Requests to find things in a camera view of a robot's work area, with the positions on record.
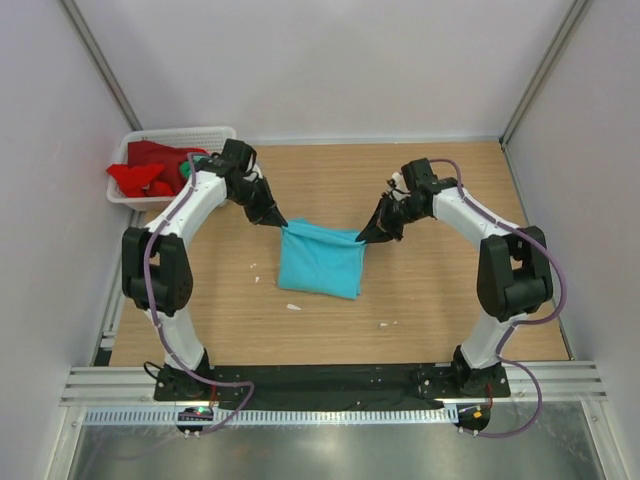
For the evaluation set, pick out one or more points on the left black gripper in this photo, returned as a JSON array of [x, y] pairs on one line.
[[267, 212]]

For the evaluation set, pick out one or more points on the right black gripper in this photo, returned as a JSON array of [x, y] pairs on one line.
[[377, 232]]

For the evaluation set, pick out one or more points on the blue t shirt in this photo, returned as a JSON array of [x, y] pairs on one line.
[[320, 260]]

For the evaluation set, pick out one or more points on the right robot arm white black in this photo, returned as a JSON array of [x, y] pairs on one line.
[[514, 272]]

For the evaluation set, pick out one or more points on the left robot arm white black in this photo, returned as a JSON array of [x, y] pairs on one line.
[[155, 268]]

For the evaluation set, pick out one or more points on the white plastic laundry basket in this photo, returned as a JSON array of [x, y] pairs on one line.
[[211, 139]]

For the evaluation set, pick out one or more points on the mint green t shirt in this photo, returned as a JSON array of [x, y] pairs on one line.
[[187, 167]]

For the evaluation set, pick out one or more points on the dark red t shirt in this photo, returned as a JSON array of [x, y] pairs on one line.
[[166, 160]]

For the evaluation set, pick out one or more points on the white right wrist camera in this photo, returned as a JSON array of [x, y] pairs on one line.
[[395, 185]]

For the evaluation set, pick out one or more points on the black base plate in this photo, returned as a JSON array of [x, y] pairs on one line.
[[332, 388]]

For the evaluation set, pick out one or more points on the grey slotted cable duct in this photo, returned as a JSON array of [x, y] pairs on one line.
[[198, 417]]

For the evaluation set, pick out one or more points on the left aluminium corner post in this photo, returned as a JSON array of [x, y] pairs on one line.
[[99, 61]]

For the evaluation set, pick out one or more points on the aluminium corner post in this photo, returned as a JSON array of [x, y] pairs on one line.
[[560, 40], [99, 61]]

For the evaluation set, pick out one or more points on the right aluminium corner post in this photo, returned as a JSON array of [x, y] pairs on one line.
[[560, 40]]

